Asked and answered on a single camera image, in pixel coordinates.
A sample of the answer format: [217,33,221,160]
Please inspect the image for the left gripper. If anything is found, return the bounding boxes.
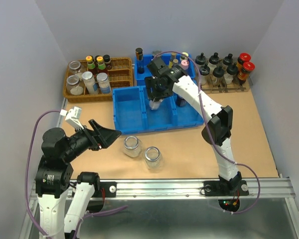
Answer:
[64,117,123,159]

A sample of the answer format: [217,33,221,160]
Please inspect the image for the glass jar silver lid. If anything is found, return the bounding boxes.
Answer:
[149,98,163,111]

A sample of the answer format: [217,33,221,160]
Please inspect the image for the dark spice jar red label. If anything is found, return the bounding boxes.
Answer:
[175,95,187,107]

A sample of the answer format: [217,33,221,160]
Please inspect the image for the round glass jar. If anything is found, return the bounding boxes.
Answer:
[144,146,163,172]
[123,136,142,158]

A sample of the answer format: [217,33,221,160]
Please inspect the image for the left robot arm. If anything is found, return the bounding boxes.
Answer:
[35,119,122,239]

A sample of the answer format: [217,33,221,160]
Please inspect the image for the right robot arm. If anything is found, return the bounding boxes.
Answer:
[145,57,249,197]

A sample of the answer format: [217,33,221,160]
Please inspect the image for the blue rear bin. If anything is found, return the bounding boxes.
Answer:
[134,53,196,86]

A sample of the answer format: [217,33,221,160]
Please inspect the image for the small yellow label bottle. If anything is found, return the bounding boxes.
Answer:
[172,59,178,67]

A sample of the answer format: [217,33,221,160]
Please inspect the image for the blue three-compartment bin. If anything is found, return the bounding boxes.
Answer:
[113,86,203,135]

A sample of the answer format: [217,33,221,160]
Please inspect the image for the pink lid jar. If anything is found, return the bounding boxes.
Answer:
[179,60,189,71]

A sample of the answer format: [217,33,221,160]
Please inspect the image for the salt shaker silver cap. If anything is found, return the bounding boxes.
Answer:
[152,50,162,58]

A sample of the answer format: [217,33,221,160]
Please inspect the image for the small bottle behind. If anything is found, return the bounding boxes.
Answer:
[168,52,176,68]

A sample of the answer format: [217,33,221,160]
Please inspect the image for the yellow-green lid jar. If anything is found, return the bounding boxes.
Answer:
[180,52,188,61]

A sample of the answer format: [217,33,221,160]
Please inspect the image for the tall dark glass bottle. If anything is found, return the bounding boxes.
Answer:
[135,47,145,74]

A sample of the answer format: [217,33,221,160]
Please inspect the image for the white powder jar blue label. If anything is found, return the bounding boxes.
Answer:
[97,73,112,94]
[82,71,99,95]

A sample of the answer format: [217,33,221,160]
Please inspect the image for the black top dispenser bottle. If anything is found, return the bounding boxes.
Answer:
[222,53,233,68]
[195,52,206,67]
[208,52,219,71]
[211,65,225,87]
[224,63,238,85]
[199,63,210,85]

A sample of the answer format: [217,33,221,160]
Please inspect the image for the brown wicker basket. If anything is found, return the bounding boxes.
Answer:
[63,57,133,103]

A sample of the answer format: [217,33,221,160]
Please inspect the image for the clear acrylic bottle rack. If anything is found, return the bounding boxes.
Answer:
[193,57,255,95]

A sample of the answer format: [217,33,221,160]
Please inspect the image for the sauce bottle orange cap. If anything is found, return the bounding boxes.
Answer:
[96,56,108,74]

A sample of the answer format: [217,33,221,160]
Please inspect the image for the dark sauce bottle black cap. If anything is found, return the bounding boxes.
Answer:
[103,54,113,70]

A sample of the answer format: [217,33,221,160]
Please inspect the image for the glass jar in basket front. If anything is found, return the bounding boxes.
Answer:
[66,75,85,96]

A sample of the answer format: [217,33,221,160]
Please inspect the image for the glass jar in basket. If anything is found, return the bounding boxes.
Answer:
[66,75,85,96]
[68,61,87,80]

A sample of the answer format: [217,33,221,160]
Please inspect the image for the glass jar in basket rear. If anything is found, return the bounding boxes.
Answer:
[68,61,87,80]

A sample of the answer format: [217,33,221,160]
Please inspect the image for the sauce bottle yellow cap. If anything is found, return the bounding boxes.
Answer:
[86,55,98,76]

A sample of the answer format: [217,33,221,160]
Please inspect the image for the red lid jar rear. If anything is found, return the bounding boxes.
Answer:
[236,52,251,71]

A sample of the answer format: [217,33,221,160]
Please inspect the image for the red lid jar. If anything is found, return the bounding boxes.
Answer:
[236,52,251,71]
[237,62,255,85]

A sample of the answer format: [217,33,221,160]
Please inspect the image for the red lid jar front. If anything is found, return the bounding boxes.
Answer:
[237,62,255,85]

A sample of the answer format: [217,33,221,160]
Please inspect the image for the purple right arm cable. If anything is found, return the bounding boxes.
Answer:
[154,51,262,215]

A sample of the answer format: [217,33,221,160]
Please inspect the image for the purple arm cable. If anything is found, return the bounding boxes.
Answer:
[154,51,262,215]
[26,110,129,239]

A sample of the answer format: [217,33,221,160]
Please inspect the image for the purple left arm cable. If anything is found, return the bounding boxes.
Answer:
[26,110,129,239]

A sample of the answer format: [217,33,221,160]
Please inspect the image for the aluminium rail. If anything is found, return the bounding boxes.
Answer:
[18,97,299,239]

